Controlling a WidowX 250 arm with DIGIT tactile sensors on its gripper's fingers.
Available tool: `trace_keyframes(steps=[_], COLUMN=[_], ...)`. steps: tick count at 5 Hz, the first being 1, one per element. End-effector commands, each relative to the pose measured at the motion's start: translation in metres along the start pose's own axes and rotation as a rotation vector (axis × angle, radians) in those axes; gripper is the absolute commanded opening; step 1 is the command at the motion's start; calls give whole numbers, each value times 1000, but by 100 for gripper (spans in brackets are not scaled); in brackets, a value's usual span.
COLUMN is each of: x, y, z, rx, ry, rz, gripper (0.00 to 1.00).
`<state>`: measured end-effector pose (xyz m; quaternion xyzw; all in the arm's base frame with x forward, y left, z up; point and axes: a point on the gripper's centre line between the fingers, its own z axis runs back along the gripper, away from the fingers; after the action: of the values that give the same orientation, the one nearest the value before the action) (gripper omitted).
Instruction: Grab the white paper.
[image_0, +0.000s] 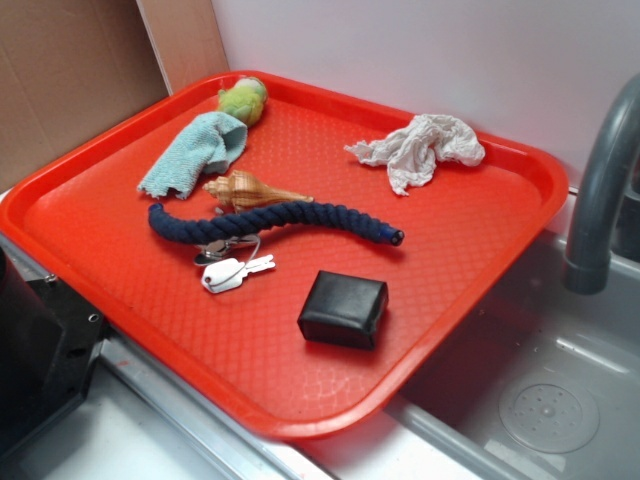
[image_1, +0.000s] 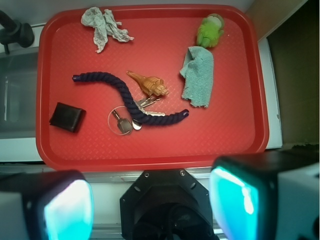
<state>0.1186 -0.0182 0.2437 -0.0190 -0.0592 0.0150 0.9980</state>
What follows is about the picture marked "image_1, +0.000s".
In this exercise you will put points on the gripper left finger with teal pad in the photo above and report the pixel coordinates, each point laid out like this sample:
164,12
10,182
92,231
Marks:
55,205

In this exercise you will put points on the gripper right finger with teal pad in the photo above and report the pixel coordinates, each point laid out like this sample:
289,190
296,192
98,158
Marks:
274,195

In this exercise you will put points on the black leather wallet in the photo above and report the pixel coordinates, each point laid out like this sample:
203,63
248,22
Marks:
67,117

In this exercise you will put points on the light blue cloth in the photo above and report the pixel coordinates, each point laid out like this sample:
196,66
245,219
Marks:
198,74

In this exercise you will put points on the red plastic tray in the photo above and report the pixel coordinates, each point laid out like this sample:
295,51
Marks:
235,122

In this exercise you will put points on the grey sink basin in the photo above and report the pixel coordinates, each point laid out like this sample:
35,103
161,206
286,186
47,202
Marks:
18,86

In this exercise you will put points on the tan conch seashell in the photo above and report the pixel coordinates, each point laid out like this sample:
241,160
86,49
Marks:
150,85

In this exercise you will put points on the brown cardboard panel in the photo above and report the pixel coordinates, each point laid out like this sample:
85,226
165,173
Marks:
291,31

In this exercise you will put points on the green plush toy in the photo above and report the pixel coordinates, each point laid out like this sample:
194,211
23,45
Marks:
210,31

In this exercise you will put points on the grey faucet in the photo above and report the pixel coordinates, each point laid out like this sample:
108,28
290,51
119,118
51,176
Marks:
15,32

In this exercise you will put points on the silver keys on ring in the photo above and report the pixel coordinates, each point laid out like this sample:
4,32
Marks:
126,126

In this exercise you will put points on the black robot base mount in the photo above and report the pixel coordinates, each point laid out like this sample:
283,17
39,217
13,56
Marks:
166,205

